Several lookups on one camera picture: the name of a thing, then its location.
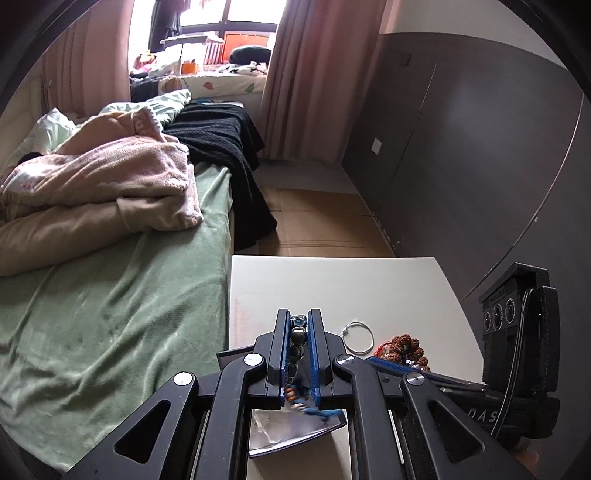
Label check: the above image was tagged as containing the small white folding table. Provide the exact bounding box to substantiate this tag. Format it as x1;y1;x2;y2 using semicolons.
160;31;226;71

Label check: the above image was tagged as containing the light green printed quilt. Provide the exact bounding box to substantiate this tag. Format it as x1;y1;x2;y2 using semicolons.
99;89;193;126

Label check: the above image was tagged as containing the brown rudraksha bead bracelet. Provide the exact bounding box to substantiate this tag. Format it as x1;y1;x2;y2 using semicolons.
373;333;432;372

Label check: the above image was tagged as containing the dark green cushion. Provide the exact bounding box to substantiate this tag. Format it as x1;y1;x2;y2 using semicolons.
229;45;269;64

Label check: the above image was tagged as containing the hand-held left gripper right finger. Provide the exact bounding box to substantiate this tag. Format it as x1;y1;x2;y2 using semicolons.
307;308;536;480

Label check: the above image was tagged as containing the pink fleece blanket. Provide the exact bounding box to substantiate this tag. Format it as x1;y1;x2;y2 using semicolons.
0;105;205;232

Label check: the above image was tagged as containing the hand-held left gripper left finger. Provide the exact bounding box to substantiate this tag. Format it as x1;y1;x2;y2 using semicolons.
60;308;291;480

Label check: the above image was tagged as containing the silver bangle ring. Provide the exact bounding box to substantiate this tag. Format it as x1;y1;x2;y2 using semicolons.
342;322;374;355

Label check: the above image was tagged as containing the beige blanket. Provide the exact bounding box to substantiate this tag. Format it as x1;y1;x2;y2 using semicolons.
0;196;178;278

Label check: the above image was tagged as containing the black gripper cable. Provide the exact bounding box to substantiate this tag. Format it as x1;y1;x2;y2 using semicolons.
488;286;542;439

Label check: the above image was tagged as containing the leaf print window seat cushion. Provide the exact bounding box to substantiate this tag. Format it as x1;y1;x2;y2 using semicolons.
157;70;269;100

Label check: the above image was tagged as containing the black knitted blanket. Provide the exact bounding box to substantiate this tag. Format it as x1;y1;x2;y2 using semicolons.
163;100;279;252

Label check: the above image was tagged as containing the bed with green sheet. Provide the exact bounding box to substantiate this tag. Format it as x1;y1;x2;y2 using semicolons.
0;162;237;472

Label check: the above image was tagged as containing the dark beaded bracelet blue tassel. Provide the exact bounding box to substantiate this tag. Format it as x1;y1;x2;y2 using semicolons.
283;314;345;423

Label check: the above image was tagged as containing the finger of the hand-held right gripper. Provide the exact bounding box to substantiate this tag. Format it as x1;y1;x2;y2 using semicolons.
365;355;485;395

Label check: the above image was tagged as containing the pink curtain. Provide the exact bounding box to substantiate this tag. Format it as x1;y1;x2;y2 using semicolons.
259;0;387;163
41;0;137;121

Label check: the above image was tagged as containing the white pillow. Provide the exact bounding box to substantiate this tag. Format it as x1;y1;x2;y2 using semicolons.
21;107;88;155

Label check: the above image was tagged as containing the orange box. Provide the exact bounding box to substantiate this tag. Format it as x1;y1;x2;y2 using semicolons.
221;31;269;63

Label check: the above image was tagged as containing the clear plastic jewelry box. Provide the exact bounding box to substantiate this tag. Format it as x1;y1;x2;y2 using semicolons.
248;406;348;459

